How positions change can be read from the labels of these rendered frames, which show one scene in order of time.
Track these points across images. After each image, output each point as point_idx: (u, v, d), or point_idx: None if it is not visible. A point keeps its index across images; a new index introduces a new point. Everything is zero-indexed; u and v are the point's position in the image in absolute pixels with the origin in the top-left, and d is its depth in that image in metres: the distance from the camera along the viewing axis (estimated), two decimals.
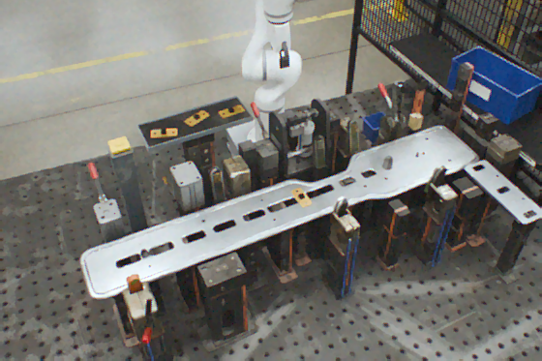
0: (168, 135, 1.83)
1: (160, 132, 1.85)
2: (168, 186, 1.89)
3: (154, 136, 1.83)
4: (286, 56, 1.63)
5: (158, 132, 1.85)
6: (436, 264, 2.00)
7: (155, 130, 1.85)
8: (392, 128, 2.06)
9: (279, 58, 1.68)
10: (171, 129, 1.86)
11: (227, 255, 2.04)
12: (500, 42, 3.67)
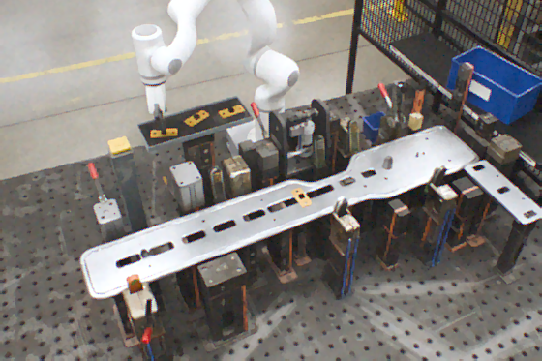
0: (168, 135, 1.83)
1: (160, 132, 1.85)
2: (168, 186, 1.89)
3: (154, 136, 1.83)
4: (155, 117, 1.69)
5: (158, 132, 1.85)
6: (436, 264, 2.00)
7: (155, 130, 1.85)
8: (392, 128, 2.06)
9: (154, 120, 1.75)
10: (171, 129, 1.86)
11: (227, 255, 2.04)
12: (500, 42, 3.67)
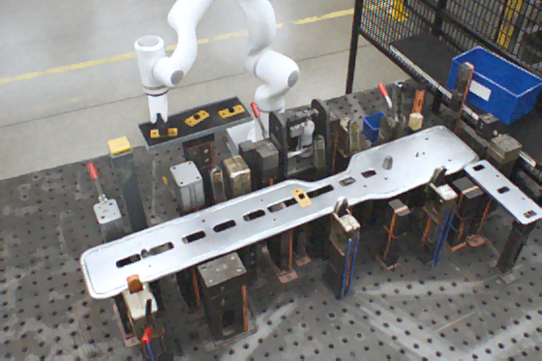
0: (168, 135, 1.83)
1: None
2: (168, 186, 1.89)
3: (154, 136, 1.83)
4: (159, 128, 1.75)
5: (158, 132, 1.85)
6: (436, 264, 2.00)
7: (155, 130, 1.85)
8: (392, 128, 2.06)
9: (157, 125, 1.81)
10: (171, 129, 1.86)
11: (227, 255, 2.04)
12: (500, 42, 3.67)
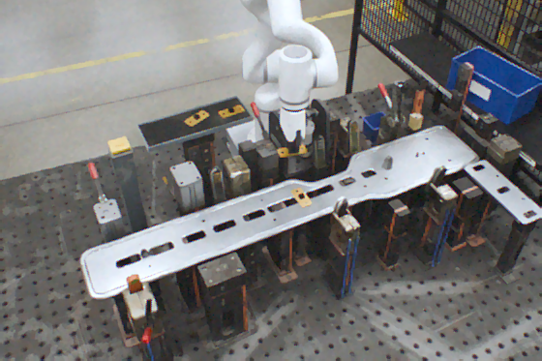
0: (299, 153, 1.66)
1: (286, 150, 1.67)
2: (168, 186, 1.89)
3: (284, 156, 1.65)
4: (297, 146, 1.58)
5: (286, 150, 1.67)
6: (436, 264, 2.00)
7: (281, 148, 1.67)
8: (392, 128, 2.06)
9: (288, 142, 1.63)
10: None
11: (227, 255, 2.04)
12: (500, 42, 3.67)
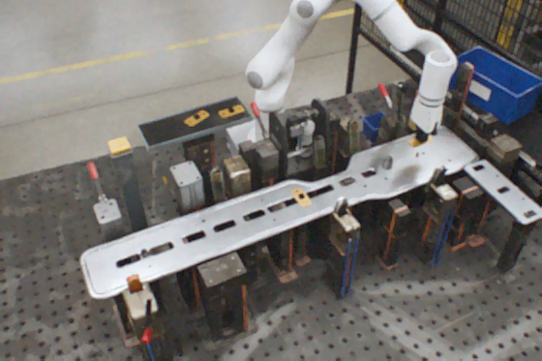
0: (428, 142, 1.95)
1: (416, 140, 1.95)
2: (168, 186, 1.89)
3: (416, 146, 1.93)
4: (434, 135, 1.87)
5: (415, 141, 1.95)
6: (436, 264, 2.00)
7: (410, 140, 1.96)
8: (392, 128, 2.06)
9: (421, 134, 1.91)
10: None
11: (227, 255, 2.04)
12: (500, 42, 3.67)
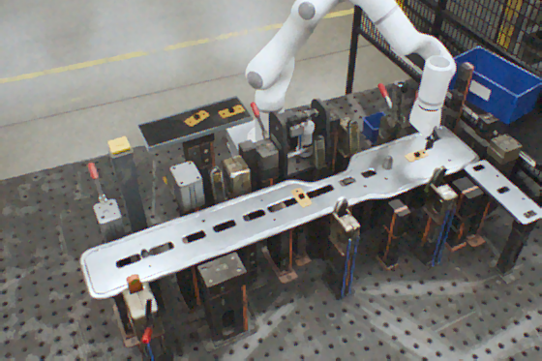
0: (424, 157, 1.99)
1: (412, 155, 2.00)
2: (168, 186, 1.89)
3: (412, 160, 1.98)
4: (438, 138, 1.85)
5: (411, 155, 2.00)
6: (436, 264, 2.00)
7: (407, 154, 2.00)
8: (392, 128, 2.06)
9: (427, 141, 1.90)
10: (420, 150, 2.02)
11: (227, 255, 2.04)
12: (500, 42, 3.67)
